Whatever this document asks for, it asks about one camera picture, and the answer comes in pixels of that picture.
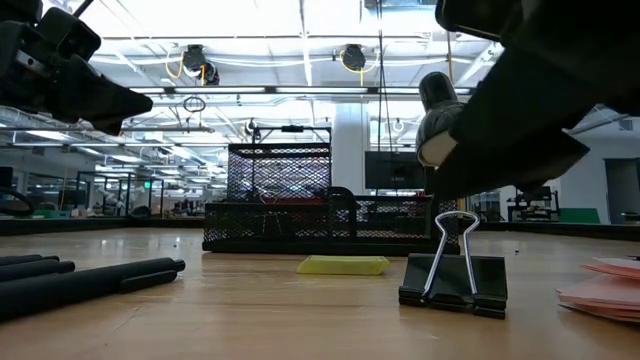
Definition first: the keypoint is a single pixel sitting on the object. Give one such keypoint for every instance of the black ballpoint pen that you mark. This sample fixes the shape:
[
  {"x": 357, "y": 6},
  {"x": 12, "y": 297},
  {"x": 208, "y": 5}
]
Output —
[
  {"x": 35, "y": 271},
  {"x": 75, "y": 287},
  {"x": 25, "y": 260}
]

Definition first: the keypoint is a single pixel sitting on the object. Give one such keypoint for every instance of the black background monitor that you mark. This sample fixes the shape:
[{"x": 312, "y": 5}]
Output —
[{"x": 395, "y": 170}]

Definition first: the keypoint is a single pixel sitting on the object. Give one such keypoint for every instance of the yellow sticky note pad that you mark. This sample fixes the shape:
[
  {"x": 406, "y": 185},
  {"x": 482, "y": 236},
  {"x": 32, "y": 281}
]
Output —
[{"x": 345, "y": 266}]

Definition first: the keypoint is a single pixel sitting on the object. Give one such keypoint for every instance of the pink sticky note pad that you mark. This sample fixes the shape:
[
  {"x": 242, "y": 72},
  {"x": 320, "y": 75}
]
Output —
[{"x": 605, "y": 295}]

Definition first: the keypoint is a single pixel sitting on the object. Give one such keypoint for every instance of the black mesh desk organizer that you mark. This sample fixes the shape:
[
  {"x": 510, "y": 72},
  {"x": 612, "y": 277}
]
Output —
[{"x": 300, "y": 220}]

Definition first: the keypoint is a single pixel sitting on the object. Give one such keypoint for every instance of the black background robot station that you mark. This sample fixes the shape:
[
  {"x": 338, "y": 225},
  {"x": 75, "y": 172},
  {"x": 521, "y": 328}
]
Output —
[{"x": 535, "y": 202}]

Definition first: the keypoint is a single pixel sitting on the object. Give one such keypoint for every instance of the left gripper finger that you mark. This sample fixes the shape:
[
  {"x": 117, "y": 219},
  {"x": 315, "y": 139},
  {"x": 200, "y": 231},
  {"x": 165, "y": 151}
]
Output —
[
  {"x": 95, "y": 112},
  {"x": 95, "y": 85}
]

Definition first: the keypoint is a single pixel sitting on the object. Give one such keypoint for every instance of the green board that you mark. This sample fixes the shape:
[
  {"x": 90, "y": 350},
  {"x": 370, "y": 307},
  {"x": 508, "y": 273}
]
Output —
[{"x": 580, "y": 216}]

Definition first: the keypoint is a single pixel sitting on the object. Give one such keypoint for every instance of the black desk lamp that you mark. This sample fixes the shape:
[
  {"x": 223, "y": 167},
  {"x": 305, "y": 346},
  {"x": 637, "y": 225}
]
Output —
[{"x": 435, "y": 95}]

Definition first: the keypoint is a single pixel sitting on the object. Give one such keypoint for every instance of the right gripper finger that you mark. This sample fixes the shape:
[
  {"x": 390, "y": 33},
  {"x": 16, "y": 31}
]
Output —
[
  {"x": 500, "y": 165},
  {"x": 550, "y": 85}
]

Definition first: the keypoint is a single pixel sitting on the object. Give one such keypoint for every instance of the black aluminium rig frame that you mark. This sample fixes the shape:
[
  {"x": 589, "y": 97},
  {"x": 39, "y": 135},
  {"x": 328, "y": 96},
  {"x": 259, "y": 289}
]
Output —
[{"x": 100, "y": 226}]

